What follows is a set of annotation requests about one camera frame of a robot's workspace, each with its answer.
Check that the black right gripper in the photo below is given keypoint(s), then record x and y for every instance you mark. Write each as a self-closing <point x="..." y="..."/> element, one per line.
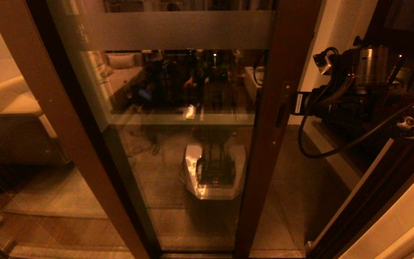
<point x="298" y="104"/>

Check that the brown framed sliding glass door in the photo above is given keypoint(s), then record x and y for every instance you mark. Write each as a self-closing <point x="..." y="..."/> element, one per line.
<point x="286" y="54"/>

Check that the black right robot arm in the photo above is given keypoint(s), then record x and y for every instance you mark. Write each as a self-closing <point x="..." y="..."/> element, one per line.
<point x="372" y="66"/>

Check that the dark stone window sill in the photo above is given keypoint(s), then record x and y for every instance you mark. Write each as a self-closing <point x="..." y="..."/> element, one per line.
<point x="350" y="160"/>

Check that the dark brown door jamb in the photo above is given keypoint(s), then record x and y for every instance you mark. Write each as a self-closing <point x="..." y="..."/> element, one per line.
<point x="365" y="219"/>

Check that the metal door floor track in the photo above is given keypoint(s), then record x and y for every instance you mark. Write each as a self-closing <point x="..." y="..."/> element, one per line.
<point x="192" y="256"/>

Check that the fixed brown door frame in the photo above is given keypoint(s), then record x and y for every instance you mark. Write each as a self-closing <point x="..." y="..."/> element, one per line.
<point x="61" y="108"/>

